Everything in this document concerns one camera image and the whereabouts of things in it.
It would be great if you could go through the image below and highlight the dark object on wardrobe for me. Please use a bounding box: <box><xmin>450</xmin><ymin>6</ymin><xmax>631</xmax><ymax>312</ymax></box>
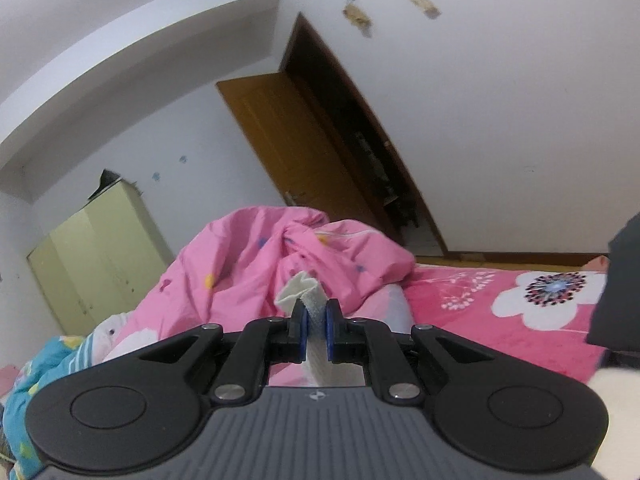
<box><xmin>87</xmin><ymin>169</ymin><xmax>123</xmax><ymax>201</ymax></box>

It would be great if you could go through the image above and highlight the pink floral blanket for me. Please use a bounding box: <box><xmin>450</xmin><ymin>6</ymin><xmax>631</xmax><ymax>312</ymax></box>
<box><xmin>400</xmin><ymin>256</ymin><xmax>612</xmax><ymax>386</ymax></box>

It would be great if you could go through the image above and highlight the white fluffy cloth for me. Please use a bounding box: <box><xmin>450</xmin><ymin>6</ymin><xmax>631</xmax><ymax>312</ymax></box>
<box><xmin>587</xmin><ymin>365</ymin><xmax>640</xmax><ymax>480</ymax></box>

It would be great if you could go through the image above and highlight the blue patterned quilt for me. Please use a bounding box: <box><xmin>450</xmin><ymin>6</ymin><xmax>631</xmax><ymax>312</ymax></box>
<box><xmin>0</xmin><ymin>335</ymin><xmax>96</xmax><ymax>476</ymax></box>

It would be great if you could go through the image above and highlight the light green wardrobe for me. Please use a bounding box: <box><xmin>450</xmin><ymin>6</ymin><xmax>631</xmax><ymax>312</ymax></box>
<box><xmin>26</xmin><ymin>180</ymin><xmax>176</xmax><ymax>337</ymax></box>

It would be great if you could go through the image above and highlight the brown wooden door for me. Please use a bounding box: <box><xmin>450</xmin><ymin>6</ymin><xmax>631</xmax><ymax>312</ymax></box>
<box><xmin>216</xmin><ymin>72</ymin><xmax>391</xmax><ymax>241</ymax></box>

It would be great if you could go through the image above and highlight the pink dotted quilt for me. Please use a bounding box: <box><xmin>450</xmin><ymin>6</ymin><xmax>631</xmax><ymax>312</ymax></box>
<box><xmin>97</xmin><ymin>206</ymin><xmax>417</xmax><ymax>361</ymax></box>

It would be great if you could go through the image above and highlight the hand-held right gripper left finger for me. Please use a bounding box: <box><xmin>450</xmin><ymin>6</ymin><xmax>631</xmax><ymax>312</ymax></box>
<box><xmin>140</xmin><ymin>299</ymin><xmax>307</xmax><ymax>405</ymax></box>

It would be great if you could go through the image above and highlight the white fleece garment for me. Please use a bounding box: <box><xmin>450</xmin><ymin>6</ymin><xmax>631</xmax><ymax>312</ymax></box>
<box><xmin>274</xmin><ymin>270</ymin><xmax>366</xmax><ymax>388</ymax></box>

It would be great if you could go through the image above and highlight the dark cloth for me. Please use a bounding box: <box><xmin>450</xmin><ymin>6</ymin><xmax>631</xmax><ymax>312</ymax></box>
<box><xmin>586</xmin><ymin>212</ymin><xmax>640</xmax><ymax>353</ymax></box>

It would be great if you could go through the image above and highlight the dark wooden door frame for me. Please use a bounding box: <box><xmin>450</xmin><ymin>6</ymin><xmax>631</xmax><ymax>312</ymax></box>
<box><xmin>280</xmin><ymin>12</ymin><xmax>451</xmax><ymax>261</ymax></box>

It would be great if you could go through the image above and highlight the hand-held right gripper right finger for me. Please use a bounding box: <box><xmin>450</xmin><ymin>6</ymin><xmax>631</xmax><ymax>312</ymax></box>
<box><xmin>325</xmin><ymin>299</ymin><xmax>493</xmax><ymax>405</ymax></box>

